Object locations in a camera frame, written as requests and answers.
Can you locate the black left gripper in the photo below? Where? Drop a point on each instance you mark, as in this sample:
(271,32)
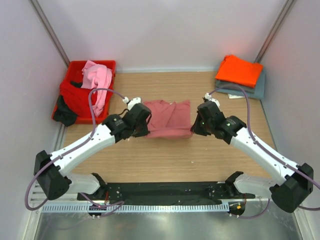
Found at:
(143,132)

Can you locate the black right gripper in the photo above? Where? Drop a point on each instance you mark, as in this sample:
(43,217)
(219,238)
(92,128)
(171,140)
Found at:
(196,128)

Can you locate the dusty rose t-shirt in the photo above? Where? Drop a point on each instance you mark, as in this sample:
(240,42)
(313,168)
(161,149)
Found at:
(169,120)

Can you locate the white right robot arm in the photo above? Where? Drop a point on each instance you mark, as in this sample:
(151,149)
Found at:
(290,183)

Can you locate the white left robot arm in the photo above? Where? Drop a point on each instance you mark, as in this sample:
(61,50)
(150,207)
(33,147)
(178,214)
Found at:
(52,171)

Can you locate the folded white t-shirt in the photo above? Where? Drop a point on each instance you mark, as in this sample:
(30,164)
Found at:
(231,96)

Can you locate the light pink t-shirt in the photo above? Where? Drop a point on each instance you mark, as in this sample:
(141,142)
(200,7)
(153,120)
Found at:
(97,76)

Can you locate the red t-shirt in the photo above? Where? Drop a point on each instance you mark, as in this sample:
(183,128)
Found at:
(77,99)

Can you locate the folded grey t-shirt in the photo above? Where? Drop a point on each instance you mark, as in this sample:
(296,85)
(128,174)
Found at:
(233,86)

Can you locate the folded orange t-shirt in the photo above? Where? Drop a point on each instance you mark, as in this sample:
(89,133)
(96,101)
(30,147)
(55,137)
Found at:
(235,70)

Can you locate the folded blue-grey t-shirt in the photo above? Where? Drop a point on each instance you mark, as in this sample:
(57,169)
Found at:
(259,88)

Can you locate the black t-shirt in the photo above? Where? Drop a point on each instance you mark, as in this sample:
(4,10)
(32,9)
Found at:
(63,113)

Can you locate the red plastic bin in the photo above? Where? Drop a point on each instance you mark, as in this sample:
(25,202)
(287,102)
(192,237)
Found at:
(74,75)

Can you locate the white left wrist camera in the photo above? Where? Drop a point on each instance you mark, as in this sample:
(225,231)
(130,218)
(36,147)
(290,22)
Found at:
(131,102)

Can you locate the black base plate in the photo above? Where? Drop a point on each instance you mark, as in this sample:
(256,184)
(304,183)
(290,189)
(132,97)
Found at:
(168,193)

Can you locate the slotted white cable duct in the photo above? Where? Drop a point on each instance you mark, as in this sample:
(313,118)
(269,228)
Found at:
(87,207)

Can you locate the aluminium frame rail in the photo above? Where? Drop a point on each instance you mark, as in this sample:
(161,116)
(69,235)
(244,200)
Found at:
(50,31)

